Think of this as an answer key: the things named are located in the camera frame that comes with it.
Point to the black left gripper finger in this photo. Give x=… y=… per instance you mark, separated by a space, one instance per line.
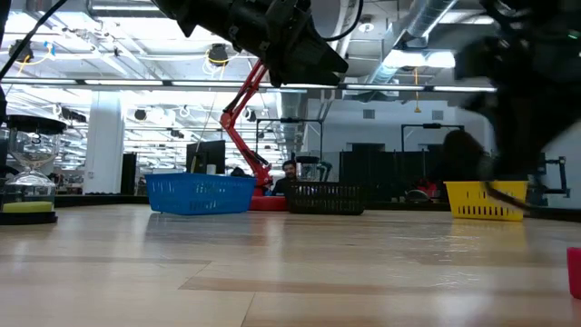
x=308 y=75
x=318 y=52

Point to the black rectangular device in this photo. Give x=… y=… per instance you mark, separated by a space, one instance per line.
x=504 y=196

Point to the red rectangular block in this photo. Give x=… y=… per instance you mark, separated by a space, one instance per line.
x=574 y=272

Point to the hourglass with yellow sand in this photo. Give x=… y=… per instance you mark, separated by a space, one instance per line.
x=29 y=206

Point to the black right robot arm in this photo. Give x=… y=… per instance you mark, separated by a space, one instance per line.
x=535 y=68

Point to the black ceiling device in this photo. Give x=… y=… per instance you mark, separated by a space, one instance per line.
x=21 y=51
x=219 y=54

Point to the yellow plastic basket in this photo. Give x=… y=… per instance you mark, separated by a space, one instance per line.
x=472 y=200

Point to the small pink red object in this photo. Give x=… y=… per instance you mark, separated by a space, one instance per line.
x=426 y=187

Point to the person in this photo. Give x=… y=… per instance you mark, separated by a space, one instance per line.
x=238 y=172
x=285 y=186

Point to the black partition panels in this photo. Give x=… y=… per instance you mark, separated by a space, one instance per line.
x=386 y=168

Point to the black plastic basket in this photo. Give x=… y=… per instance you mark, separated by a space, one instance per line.
x=324 y=200

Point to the black monitor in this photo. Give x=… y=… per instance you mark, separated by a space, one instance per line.
x=206 y=156

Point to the red desk lamp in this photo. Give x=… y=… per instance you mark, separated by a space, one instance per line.
x=268 y=204

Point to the overhead light bar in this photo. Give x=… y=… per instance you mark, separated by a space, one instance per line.
x=122 y=82

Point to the blue plastic basket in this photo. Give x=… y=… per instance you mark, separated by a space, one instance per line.
x=199 y=195

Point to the white square column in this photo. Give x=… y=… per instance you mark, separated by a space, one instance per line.
x=104 y=145

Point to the tall black panel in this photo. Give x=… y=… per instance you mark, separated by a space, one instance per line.
x=128 y=175

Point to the black metal bracket stand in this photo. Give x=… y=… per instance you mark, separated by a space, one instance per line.
x=563 y=177

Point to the silver ceiling duct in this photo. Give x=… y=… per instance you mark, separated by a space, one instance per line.
x=422 y=22

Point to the black aluminium table frame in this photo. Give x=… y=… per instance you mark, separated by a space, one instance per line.
x=100 y=200

